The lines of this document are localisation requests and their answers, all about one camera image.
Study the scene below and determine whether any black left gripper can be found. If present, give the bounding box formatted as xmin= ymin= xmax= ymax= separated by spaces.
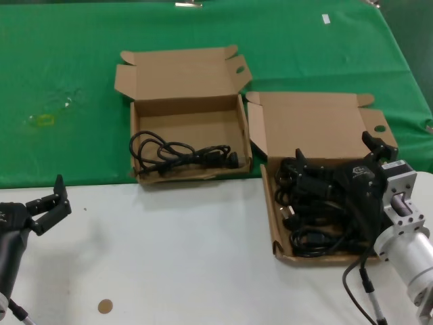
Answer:
xmin=0 ymin=174 xmax=73 ymax=296

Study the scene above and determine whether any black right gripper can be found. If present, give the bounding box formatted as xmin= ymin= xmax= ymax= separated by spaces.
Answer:
xmin=294 ymin=131 xmax=398 ymax=245

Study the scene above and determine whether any brown cardboard box round cutout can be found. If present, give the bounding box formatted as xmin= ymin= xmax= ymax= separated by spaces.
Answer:
xmin=246 ymin=90 xmax=399 ymax=267

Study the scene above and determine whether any brown cardboard box oval cutout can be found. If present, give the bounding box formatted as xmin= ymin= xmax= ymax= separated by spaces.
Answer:
xmin=114 ymin=43 xmax=254 ymax=186

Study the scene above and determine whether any green tablecloth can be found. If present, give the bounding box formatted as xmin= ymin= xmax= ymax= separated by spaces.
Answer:
xmin=0 ymin=0 xmax=433 ymax=190

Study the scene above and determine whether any black cable silver connector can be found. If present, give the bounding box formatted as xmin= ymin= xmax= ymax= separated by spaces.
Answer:
xmin=8 ymin=297 xmax=37 ymax=325
xmin=358 ymin=266 xmax=387 ymax=325

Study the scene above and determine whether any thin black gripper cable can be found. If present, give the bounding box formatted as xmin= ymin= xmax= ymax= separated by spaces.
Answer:
xmin=342 ymin=248 xmax=378 ymax=325

